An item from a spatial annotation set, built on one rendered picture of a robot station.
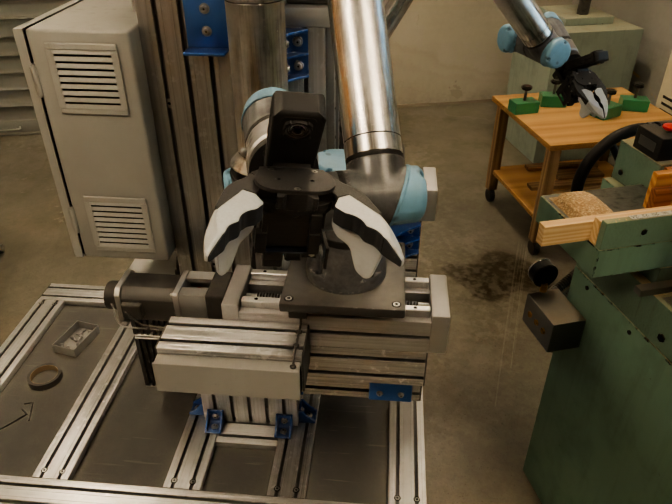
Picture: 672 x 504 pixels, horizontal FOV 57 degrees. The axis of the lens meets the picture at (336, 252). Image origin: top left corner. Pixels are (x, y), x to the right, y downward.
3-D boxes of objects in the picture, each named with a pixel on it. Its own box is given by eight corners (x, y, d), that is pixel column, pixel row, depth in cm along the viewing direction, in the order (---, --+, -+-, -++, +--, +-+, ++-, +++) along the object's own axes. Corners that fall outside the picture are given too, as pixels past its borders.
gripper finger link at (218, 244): (207, 309, 48) (270, 258, 55) (209, 244, 45) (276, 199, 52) (175, 295, 49) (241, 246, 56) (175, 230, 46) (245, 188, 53)
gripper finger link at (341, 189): (390, 225, 54) (321, 185, 59) (393, 209, 54) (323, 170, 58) (353, 240, 51) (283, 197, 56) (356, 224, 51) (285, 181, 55)
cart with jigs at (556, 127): (596, 186, 323) (628, 63, 288) (664, 244, 276) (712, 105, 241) (476, 197, 313) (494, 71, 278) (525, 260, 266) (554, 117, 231)
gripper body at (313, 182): (330, 273, 58) (313, 210, 68) (343, 191, 53) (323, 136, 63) (247, 271, 56) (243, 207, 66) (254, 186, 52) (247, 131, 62)
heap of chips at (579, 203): (586, 193, 126) (589, 181, 125) (623, 224, 116) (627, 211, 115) (548, 198, 125) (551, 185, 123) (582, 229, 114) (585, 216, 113)
